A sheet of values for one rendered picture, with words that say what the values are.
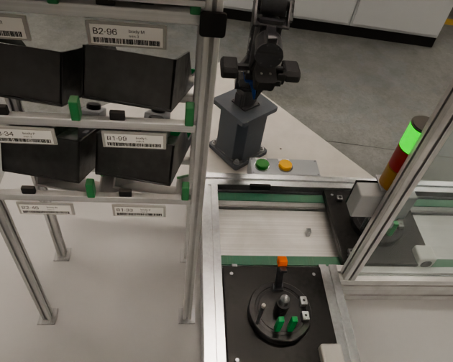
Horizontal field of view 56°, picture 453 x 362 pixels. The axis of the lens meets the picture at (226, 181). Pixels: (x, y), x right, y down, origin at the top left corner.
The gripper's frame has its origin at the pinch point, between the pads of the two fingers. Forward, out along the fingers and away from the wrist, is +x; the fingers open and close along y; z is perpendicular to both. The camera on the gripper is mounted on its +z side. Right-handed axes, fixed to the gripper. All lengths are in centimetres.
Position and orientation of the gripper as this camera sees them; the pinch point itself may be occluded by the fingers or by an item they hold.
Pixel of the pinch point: (256, 87)
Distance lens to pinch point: 107.4
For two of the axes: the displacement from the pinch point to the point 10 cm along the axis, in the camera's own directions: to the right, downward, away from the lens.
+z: 0.5, 7.5, -6.6
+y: 9.9, 0.4, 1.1
